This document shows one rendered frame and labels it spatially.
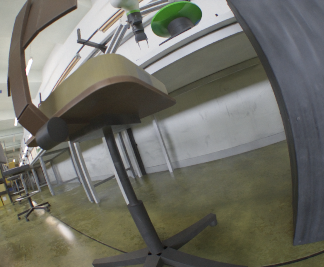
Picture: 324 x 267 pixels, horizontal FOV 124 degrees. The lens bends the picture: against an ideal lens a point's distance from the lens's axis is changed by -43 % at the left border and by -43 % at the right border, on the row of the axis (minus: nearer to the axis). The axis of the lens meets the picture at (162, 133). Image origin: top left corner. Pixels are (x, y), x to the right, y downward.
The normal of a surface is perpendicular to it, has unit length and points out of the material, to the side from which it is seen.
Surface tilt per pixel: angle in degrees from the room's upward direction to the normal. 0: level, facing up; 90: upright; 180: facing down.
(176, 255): 9
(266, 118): 90
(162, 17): 157
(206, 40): 90
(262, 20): 90
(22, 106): 99
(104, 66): 90
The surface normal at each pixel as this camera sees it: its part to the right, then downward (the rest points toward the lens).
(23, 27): 0.90, -0.31
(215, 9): -0.48, 0.15
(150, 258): -0.36, -0.92
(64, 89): -0.30, 0.09
